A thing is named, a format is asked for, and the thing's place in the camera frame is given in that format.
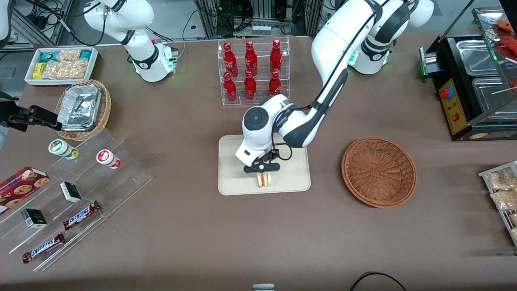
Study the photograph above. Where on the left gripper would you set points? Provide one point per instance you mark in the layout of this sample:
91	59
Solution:
274	153

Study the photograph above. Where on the tray of packaged snacks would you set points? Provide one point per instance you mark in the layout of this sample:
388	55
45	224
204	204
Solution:
484	173

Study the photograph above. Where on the stack of foil trays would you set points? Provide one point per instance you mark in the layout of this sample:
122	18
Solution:
80	107

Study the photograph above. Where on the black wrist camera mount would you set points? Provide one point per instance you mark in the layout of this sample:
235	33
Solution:
268	157

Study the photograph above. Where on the snickers chocolate bar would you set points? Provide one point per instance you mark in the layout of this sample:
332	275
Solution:
43	247
80	215

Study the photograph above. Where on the yellow snack packet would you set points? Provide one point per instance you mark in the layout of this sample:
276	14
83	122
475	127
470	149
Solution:
38	70

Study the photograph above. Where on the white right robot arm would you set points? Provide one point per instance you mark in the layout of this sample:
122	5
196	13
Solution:
143	56

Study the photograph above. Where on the white power strip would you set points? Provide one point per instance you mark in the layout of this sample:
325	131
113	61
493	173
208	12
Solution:
261	29

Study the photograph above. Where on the black food warmer cabinet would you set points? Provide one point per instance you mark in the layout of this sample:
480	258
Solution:
448	60

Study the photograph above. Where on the teal snack packet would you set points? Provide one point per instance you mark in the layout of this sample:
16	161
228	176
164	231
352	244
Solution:
85	54
46	56

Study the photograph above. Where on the red lid white cup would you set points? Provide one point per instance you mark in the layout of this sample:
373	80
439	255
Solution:
107	157

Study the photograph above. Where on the beige plastic serving tray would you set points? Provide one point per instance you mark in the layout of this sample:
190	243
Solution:
293	178

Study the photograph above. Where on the white rectangular snack bin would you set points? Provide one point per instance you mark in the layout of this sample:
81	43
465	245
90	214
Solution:
93	64

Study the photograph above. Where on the red cola bottle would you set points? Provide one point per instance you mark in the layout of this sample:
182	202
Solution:
251	58
230	60
276	56
250	87
274	85
230	89

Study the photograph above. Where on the round brown wicker basket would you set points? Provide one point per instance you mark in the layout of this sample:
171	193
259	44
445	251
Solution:
379	171

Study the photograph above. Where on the red sausage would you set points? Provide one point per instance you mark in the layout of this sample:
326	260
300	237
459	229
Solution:
509	45
507	25

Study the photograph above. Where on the light wicker basket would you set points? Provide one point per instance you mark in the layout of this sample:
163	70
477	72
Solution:
106	109

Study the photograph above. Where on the steel warmer pan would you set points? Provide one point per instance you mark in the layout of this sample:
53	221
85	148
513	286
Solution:
490	95
476	56

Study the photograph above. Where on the clear bag of pastry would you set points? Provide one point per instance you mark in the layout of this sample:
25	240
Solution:
501	178
514	234
505	199
513	219

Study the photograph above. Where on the triangular sandwich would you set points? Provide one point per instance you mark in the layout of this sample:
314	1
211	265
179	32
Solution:
263	181

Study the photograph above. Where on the clear acrylic step shelf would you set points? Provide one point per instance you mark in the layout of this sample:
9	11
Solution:
105	190

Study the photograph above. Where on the clear acrylic bottle rack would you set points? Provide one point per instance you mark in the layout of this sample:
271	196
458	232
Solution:
260	83

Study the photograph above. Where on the clear bag of crackers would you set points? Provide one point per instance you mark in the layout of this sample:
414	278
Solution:
66	69
68	55

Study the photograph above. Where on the red cookie box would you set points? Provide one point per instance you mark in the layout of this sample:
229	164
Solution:
20	186

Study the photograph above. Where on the small black carton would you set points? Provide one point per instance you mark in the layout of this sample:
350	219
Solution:
34	218
70	192

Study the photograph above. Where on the small grey white device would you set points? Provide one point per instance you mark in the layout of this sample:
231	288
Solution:
263	287

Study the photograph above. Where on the green lid white cup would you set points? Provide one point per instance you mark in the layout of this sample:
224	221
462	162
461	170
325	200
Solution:
60	147

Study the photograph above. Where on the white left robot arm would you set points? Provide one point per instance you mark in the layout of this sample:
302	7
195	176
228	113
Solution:
335	44

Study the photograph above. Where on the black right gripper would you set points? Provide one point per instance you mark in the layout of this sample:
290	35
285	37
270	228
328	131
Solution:
15	119

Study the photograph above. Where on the red emergency stop knob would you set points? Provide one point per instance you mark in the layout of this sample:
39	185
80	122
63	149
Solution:
445	93

